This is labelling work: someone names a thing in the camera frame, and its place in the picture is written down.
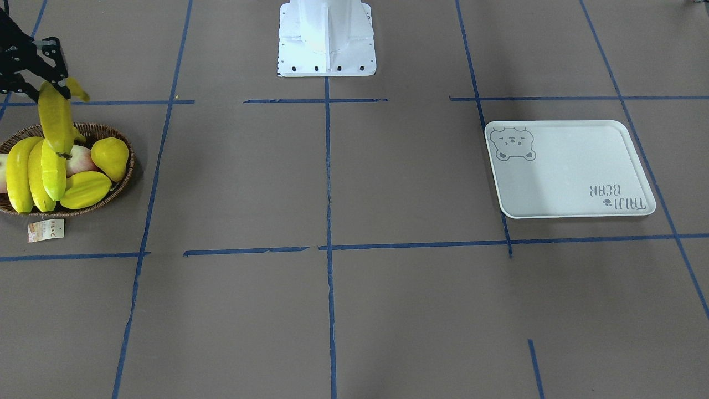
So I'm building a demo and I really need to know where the yellow starfruit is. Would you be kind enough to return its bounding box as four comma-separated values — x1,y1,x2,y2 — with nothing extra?
60,171,113,209

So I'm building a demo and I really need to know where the pink peach outer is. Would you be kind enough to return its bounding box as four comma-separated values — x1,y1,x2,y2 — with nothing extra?
0,154,8,194

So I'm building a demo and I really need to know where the brown wicker basket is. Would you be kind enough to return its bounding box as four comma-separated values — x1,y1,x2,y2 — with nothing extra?
0,122,136,217

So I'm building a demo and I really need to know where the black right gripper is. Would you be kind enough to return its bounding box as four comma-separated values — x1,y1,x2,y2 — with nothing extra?
1,10,71,103

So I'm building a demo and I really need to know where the pink apple inner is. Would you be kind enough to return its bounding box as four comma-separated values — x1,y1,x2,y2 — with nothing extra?
65,145,100,178

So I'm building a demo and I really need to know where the white bear tray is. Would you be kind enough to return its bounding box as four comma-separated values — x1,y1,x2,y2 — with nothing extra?
485,120,656,219

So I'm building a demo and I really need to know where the yellow pear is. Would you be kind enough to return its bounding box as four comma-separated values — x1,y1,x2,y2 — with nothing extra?
91,137,130,182

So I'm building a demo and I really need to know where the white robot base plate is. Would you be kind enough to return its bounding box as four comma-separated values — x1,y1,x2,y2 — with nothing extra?
277,1,377,78

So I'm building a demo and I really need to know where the paper price tag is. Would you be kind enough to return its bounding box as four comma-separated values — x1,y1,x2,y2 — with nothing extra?
27,219,64,243

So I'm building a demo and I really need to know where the yellow banana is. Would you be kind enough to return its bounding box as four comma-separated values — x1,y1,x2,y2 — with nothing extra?
28,139,56,212
40,140,66,201
38,81,86,159
6,136,43,214

